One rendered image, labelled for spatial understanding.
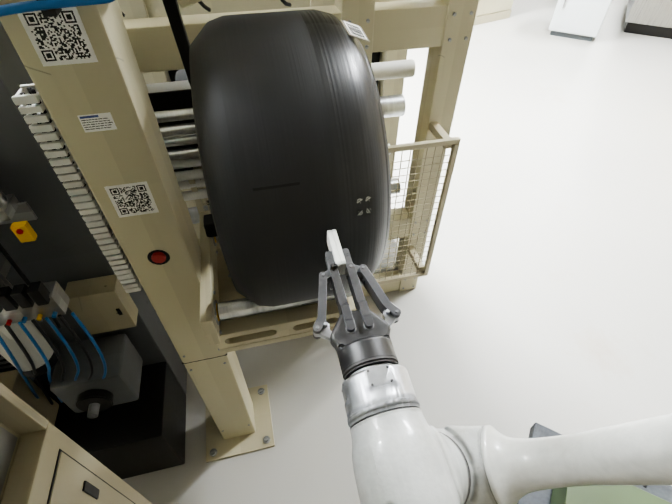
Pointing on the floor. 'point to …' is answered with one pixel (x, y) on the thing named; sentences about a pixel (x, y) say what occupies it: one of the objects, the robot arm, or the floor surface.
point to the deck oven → (649, 18)
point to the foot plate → (217, 449)
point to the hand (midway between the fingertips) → (336, 252)
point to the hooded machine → (578, 18)
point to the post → (150, 163)
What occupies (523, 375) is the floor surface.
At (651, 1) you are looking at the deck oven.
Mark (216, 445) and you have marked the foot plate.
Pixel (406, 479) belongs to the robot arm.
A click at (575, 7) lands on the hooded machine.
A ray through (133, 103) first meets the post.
